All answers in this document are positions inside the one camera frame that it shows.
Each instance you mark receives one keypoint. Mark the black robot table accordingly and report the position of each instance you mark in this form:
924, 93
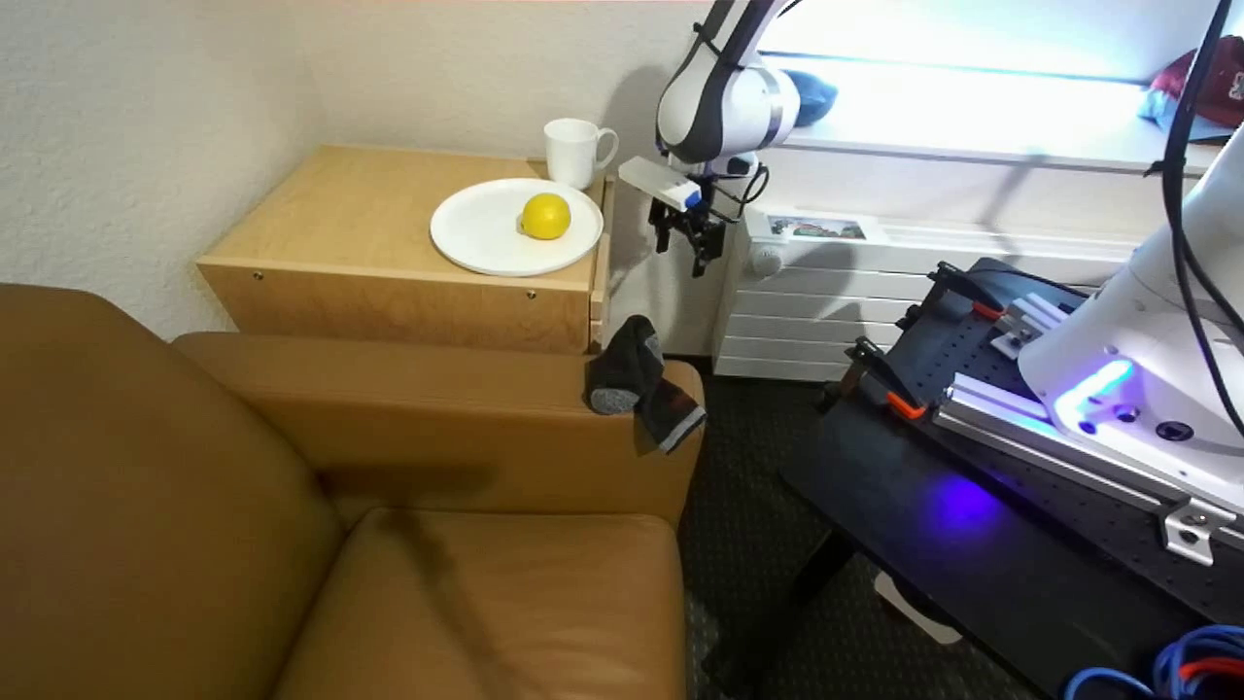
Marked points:
933, 545

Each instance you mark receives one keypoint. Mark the white window sill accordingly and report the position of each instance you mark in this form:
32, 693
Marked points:
983, 117

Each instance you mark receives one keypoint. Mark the white wall heater unit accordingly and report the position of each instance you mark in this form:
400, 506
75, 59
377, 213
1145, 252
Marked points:
828, 323

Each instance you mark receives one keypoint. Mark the white round plate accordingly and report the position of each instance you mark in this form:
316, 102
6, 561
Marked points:
478, 234

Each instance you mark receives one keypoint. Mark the aluminium mounting rail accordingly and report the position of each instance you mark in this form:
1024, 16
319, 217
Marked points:
1073, 453

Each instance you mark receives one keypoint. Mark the blue cloth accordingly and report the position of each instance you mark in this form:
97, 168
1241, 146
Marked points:
1153, 115

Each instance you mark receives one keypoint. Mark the white ceramic mug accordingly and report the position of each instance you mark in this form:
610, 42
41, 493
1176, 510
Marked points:
567, 148

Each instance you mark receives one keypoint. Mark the black grey sock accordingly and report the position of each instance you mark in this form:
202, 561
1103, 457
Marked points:
628, 371

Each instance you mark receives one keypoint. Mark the yellow lemon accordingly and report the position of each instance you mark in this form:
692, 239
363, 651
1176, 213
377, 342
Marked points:
547, 217

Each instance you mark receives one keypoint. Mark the maroon cap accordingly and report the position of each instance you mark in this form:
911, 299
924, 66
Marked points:
1211, 80

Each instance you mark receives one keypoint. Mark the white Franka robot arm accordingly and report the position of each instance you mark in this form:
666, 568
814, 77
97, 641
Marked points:
1140, 352

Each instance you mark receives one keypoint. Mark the brown leather armchair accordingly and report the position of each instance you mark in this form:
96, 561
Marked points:
194, 521

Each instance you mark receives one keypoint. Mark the orange black bar clamp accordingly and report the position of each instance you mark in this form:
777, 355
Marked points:
969, 299
893, 386

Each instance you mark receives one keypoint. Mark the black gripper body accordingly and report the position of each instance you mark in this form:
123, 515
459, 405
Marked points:
692, 217

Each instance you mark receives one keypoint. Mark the light wooden dresser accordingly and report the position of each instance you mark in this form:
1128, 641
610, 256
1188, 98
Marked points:
352, 208

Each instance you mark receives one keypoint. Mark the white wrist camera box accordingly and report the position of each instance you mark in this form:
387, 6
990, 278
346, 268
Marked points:
657, 181

